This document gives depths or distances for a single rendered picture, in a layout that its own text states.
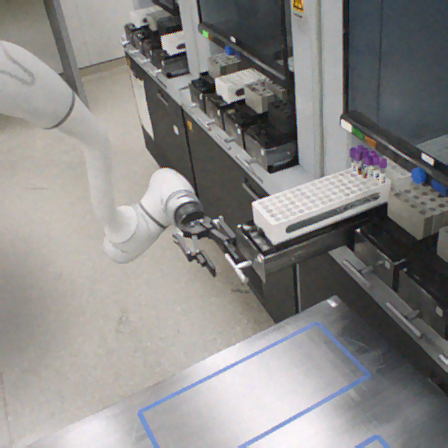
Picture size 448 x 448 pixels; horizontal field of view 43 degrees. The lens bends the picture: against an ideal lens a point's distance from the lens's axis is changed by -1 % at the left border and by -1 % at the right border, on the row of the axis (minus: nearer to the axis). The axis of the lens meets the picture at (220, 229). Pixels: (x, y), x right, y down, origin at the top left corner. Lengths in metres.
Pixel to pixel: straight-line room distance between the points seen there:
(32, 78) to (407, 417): 0.85
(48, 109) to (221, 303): 1.33
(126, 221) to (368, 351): 0.75
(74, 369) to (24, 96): 1.30
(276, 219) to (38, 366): 1.31
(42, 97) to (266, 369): 0.63
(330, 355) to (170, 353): 1.22
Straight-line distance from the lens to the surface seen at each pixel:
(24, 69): 1.12
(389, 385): 0.96
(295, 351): 0.99
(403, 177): 1.33
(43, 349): 2.33
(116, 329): 2.29
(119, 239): 1.50
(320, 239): 1.25
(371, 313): 1.34
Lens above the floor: 1.57
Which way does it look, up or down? 36 degrees down
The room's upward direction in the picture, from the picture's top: 9 degrees counter-clockwise
